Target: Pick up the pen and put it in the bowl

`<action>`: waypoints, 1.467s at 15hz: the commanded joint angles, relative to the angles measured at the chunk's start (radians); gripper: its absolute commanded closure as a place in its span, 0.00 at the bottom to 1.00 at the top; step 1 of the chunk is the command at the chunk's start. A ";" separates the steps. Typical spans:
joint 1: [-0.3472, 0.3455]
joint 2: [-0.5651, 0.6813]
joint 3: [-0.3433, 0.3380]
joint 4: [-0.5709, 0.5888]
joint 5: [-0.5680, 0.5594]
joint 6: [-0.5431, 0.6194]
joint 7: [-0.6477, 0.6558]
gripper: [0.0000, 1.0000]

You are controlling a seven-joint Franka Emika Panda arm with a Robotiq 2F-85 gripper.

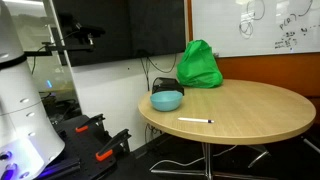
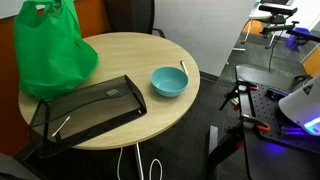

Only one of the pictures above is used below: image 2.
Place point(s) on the small clear label piece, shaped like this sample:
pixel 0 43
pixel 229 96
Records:
pixel 113 92

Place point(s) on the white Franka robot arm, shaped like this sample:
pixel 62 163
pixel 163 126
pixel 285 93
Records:
pixel 300 103

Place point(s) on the green fabric shopping bag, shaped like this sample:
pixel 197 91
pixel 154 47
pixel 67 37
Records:
pixel 50 56

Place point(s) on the silver pen with black tip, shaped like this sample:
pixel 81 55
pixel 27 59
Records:
pixel 184 66

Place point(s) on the black robot stand frame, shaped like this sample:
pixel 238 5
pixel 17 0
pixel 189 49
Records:
pixel 226 146

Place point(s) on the black office chair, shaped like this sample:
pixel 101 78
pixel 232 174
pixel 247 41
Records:
pixel 130 15

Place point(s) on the blue chair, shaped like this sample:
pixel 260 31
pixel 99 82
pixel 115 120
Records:
pixel 295 41

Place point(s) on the metal table leg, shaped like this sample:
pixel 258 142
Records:
pixel 139 161

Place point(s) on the black stereo camera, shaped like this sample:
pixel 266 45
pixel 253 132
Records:
pixel 277 9

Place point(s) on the black mesh desk tray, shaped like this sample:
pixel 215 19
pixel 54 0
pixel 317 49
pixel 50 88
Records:
pixel 90 110

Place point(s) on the teal plastic bowl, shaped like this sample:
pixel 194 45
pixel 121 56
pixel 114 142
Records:
pixel 169 82

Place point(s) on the black camera stand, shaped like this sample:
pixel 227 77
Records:
pixel 279 26

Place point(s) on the orange chair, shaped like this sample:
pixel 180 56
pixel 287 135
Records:
pixel 254 27

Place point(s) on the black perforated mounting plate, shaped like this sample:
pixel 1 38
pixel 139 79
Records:
pixel 266 106

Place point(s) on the white pen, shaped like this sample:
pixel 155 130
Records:
pixel 61 126

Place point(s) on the orange cabinet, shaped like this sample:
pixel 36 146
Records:
pixel 312 61

